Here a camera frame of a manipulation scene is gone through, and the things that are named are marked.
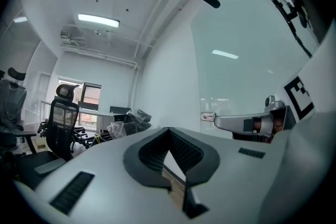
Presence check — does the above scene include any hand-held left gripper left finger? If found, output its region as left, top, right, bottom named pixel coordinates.
left=14, top=126, right=188, bottom=224

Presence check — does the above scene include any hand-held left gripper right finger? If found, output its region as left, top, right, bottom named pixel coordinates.
left=167, top=126, right=289, bottom=224

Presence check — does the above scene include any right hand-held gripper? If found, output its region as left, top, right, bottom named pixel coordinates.
left=214, top=67, right=316, bottom=144

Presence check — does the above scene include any frosted glass door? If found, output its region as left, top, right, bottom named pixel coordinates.
left=189, top=0, right=320, bottom=141

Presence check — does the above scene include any pile of black chair bases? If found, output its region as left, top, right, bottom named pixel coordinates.
left=38, top=122, right=111, bottom=150

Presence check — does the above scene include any clear plastic bag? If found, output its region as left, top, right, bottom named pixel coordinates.
left=107, top=121, right=127, bottom=139

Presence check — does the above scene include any white office desk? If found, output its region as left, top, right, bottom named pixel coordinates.
left=78, top=108, right=116, bottom=134

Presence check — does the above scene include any black mesh office chair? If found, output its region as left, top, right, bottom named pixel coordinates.
left=17, top=83, right=81, bottom=191

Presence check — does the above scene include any black desk divider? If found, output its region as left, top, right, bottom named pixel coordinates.
left=109, top=105, right=132, bottom=115

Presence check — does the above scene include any black chair wrapped in plastic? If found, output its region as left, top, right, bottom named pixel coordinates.
left=0, top=67, right=28, bottom=134
left=125, top=108, right=152, bottom=136

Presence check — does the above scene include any glass partition with blinds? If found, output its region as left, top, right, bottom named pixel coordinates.
left=0, top=0, right=44, bottom=69

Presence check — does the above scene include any long ceiling light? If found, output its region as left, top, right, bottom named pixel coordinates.
left=77, top=13, right=121, bottom=28

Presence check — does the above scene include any metal door handle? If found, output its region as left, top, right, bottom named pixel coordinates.
left=200, top=112, right=217, bottom=122

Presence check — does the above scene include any window with dark frame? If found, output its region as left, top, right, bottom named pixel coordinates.
left=57, top=77, right=102, bottom=113

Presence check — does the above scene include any black cable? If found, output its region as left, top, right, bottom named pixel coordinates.
left=280, top=0, right=313, bottom=58

